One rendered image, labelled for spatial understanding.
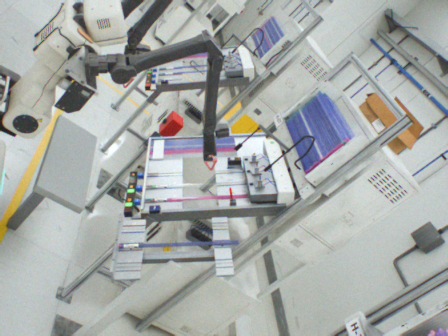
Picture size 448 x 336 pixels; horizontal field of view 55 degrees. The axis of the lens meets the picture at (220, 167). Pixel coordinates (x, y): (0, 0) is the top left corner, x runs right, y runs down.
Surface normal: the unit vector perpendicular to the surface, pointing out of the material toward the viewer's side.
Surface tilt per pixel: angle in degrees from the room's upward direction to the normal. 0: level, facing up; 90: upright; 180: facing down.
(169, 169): 44
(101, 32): 90
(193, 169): 90
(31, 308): 0
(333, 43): 90
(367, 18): 90
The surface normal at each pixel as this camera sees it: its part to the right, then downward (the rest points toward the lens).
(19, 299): 0.69, -0.62
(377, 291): -0.71, -0.54
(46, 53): 0.24, 0.69
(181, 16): 0.07, 0.58
